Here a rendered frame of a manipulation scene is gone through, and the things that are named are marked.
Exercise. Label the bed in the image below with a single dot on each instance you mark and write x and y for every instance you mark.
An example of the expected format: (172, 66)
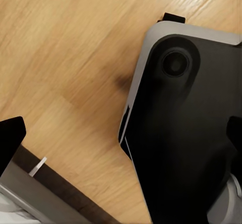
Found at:
(23, 200)

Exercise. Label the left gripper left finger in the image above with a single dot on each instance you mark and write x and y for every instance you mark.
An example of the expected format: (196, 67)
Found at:
(12, 133)

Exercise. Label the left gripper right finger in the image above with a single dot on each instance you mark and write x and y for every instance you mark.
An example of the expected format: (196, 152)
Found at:
(234, 132)

